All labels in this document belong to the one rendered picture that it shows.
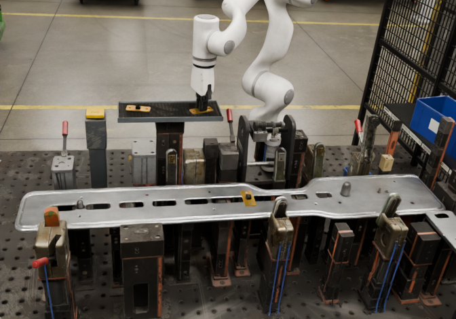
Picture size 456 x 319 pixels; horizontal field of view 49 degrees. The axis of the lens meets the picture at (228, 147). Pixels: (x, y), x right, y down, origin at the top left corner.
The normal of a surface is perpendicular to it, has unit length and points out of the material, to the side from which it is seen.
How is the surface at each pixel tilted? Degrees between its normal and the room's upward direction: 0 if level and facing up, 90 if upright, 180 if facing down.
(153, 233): 0
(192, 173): 90
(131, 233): 0
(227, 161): 90
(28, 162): 0
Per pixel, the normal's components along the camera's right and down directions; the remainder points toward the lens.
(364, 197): 0.07, -0.86
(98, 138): 0.18, 0.51
